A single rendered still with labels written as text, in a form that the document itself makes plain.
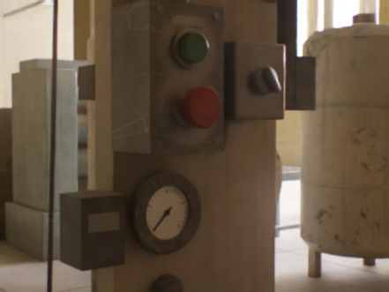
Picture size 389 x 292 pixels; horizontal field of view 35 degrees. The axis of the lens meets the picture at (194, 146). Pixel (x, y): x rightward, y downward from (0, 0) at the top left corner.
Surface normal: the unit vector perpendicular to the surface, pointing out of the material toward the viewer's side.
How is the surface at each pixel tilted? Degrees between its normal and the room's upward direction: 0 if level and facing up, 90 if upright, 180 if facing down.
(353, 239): 90
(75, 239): 90
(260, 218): 90
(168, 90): 90
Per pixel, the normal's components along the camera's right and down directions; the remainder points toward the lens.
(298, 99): 0.59, 0.04
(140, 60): -0.80, 0.03
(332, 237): -0.65, 0.04
